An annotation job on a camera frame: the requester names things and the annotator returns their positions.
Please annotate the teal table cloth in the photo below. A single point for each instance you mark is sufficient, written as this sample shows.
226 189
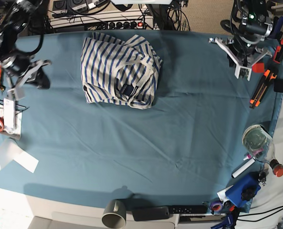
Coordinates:
181 151

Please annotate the grey ceramic mug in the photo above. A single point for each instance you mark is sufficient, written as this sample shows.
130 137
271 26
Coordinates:
114 216

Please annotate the red cube block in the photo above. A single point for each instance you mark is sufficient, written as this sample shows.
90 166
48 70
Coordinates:
258 67

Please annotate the orange black clamp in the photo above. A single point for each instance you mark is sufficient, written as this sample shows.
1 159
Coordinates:
278 55

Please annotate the black smartphone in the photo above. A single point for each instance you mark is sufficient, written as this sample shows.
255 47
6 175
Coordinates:
149 214

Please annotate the orange black utility knife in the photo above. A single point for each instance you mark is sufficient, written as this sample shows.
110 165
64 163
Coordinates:
265 81

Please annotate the black power strip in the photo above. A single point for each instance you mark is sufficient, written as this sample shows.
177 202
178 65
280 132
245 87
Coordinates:
127 25

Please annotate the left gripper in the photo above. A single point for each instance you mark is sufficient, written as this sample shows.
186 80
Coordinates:
241 56

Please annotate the purple tape roll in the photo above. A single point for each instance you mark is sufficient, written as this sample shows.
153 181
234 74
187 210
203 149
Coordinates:
216 206

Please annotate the clear bottle red cap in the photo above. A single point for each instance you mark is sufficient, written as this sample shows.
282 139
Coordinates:
260 146

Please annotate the black square block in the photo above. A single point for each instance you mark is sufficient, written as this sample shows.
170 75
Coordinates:
278 85

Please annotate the white paper roll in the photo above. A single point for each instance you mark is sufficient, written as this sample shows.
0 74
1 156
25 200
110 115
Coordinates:
10 151

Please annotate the blue box with knob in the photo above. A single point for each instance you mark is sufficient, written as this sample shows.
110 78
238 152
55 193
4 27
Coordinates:
244 190

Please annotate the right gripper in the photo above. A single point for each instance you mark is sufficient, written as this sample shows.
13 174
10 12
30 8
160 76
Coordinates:
21 70

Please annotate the white marker pen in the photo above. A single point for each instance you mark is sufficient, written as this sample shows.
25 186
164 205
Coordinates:
249 161

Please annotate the blue white striped T-shirt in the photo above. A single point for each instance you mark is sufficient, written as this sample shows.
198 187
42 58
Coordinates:
119 72

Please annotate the blue clamp bottom edge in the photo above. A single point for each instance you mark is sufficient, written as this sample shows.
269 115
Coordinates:
229 222

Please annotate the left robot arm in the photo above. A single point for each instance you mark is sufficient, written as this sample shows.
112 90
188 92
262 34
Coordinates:
249 24

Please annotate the white blister pack box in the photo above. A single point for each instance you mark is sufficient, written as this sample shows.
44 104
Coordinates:
9 113

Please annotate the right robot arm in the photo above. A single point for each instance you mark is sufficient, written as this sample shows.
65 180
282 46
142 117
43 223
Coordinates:
13 22

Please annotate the blue spring clamp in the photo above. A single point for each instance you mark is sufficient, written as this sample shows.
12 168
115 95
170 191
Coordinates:
276 33

